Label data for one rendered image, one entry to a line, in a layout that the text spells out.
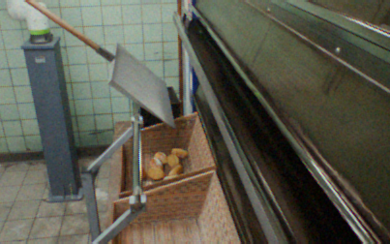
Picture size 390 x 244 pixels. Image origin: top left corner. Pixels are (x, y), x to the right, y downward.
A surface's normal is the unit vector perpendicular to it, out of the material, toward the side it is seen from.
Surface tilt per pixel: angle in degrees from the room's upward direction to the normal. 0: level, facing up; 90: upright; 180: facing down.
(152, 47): 90
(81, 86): 90
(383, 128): 70
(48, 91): 90
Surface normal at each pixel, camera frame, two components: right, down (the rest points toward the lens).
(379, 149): -0.94, -0.26
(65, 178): 0.09, 0.40
